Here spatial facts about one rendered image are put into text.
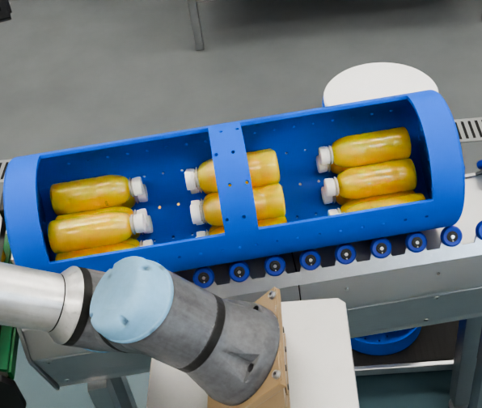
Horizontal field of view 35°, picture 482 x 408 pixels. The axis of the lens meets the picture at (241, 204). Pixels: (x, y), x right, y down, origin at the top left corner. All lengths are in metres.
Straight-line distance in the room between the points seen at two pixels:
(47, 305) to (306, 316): 0.42
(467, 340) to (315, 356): 1.06
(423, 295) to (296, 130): 0.45
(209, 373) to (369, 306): 0.71
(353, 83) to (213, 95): 1.90
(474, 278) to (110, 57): 2.91
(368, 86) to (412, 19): 2.35
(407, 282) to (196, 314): 0.75
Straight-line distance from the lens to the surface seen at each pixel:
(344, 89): 1.94
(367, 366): 2.44
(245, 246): 1.50
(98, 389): 1.91
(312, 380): 1.20
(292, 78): 3.85
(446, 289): 1.73
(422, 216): 1.54
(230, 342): 1.06
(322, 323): 1.27
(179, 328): 1.02
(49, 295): 1.11
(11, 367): 1.69
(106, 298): 1.05
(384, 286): 1.68
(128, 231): 1.54
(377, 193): 1.62
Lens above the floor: 2.15
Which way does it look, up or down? 43 degrees down
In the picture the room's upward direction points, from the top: 9 degrees counter-clockwise
